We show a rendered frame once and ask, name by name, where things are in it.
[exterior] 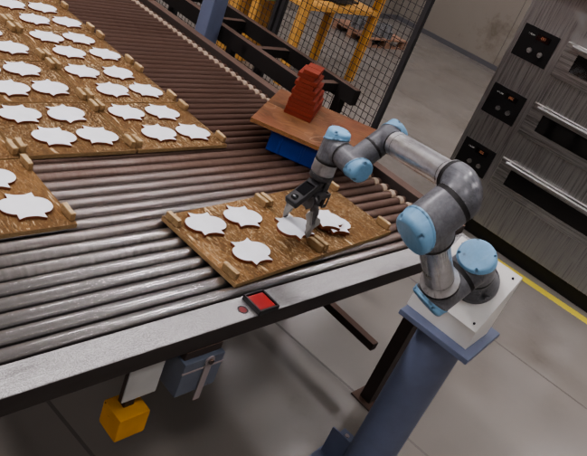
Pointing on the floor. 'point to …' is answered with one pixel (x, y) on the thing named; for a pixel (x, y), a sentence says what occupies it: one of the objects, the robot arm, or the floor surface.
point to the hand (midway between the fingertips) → (294, 226)
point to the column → (405, 391)
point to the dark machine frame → (232, 37)
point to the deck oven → (542, 150)
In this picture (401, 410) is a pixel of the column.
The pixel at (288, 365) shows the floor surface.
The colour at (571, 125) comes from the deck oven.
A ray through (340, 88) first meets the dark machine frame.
